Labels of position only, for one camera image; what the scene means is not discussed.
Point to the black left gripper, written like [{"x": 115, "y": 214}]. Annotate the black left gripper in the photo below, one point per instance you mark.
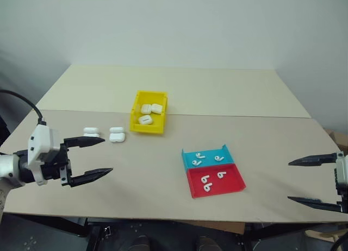
[{"x": 54, "y": 169}]

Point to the white earbud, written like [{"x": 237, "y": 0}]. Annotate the white earbud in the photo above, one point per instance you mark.
[
  {"x": 207, "y": 188},
  {"x": 221, "y": 175},
  {"x": 195, "y": 163},
  {"x": 204, "y": 179},
  {"x": 218, "y": 158},
  {"x": 198, "y": 155}
]

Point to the white earbud case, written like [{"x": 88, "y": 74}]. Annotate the white earbud case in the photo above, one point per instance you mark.
[
  {"x": 117, "y": 135},
  {"x": 157, "y": 109},
  {"x": 145, "y": 109},
  {"x": 91, "y": 131},
  {"x": 145, "y": 120}
]

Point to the yellow plastic bin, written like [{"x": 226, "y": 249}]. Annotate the yellow plastic bin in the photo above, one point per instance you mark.
[{"x": 146, "y": 129}]

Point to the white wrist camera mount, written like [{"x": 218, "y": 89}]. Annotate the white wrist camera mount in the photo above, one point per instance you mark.
[
  {"x": 343, "y": 166},
  {"x": 43, "y": 139}
]

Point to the red plastic tray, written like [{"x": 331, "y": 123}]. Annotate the red plastic tray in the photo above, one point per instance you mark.
[{"x": 228, "y": 184}]

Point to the dark rounded shape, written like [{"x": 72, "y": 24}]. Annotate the dark rounded shape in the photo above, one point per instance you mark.
[
  {"x": 139, "y": 244},
  {"x": 206, "y": 244}
]

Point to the blue plastic tray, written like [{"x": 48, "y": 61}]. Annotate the blue plastic tray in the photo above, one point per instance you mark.
[{"x": 209, "y": 164}]

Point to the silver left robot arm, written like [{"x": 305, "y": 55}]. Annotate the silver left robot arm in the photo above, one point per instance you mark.
[{"x": 8, "y": 166}]

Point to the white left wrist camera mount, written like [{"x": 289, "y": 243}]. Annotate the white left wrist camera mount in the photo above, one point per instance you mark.
[{"x": 43, "y": 139}]

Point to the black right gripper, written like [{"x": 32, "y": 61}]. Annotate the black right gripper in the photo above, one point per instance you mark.
[{"x": 343, "y": 194}]

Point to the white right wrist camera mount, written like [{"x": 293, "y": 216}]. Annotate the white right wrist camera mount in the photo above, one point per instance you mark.
[{"x": 343, "y": 166}]

